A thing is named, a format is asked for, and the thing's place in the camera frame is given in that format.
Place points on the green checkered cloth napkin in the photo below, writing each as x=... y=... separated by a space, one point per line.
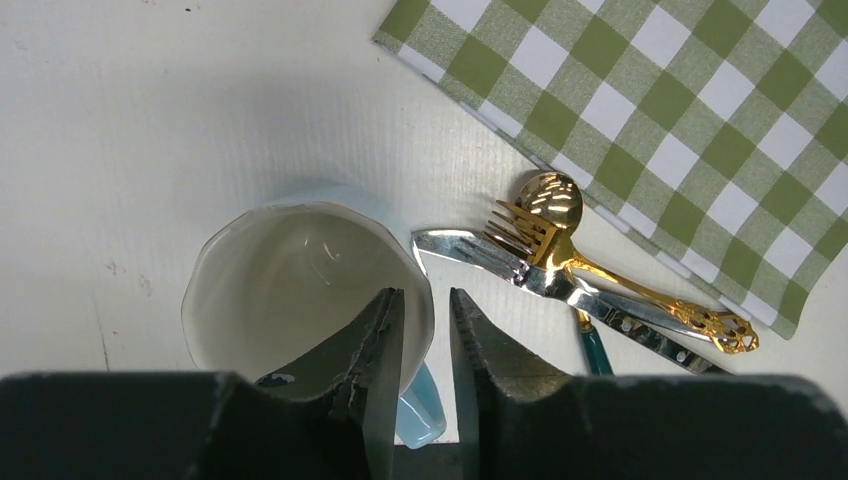
x=712 y=133

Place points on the gold spoon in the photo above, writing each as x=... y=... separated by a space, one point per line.
x=556 y=197

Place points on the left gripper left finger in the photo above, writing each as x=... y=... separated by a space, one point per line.
x=336 y=415

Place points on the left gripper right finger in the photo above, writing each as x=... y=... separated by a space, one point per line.
x=506 y=399

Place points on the light blue mug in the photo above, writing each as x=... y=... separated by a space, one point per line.
x=284 y=276

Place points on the silver knife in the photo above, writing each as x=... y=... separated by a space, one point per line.
x=639 y=321

